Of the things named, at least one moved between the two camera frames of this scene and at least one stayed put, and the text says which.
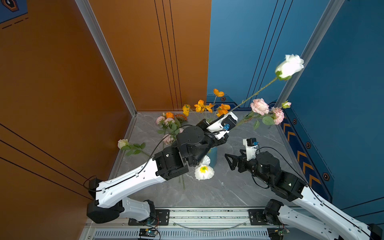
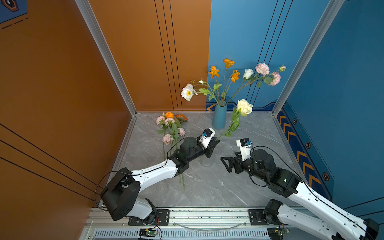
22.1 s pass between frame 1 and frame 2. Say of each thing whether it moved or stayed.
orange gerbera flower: stayed
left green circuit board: stayed
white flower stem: moved
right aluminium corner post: stayed
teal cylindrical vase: moved
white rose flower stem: moved
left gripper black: moved
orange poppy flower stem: moved
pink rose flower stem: moved
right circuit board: stayed
